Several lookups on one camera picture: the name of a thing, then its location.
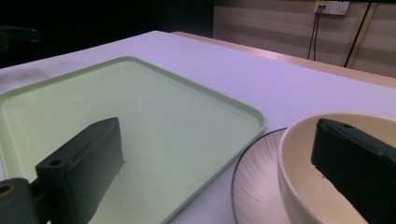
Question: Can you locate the light green tray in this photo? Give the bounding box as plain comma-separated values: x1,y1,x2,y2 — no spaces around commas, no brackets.
0,56,267,224

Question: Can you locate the thin black cable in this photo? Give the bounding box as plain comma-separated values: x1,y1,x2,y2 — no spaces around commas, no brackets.
313,7,325,62
306,7,321,61

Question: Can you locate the cream bowl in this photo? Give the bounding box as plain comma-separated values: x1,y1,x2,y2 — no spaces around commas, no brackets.
276,112,396,224

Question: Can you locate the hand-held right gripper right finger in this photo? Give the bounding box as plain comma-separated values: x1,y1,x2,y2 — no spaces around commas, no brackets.
310,118,396,224

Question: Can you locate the white wall socket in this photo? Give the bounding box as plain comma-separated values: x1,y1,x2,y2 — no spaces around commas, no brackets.
313,0,351,16

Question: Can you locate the dark chair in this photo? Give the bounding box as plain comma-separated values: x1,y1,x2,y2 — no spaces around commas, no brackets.
0,25,41,54

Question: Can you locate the white plate with dark rim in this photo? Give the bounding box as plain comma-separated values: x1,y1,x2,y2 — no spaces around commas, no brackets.
231,127,292,224

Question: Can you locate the white tablecloth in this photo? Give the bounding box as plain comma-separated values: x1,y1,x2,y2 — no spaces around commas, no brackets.
0,30,396,224

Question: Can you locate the thick black cable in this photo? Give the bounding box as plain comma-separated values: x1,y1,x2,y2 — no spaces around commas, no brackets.
343,2,374,68

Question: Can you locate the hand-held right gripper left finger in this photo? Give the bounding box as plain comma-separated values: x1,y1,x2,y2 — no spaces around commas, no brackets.
35,117,125,224

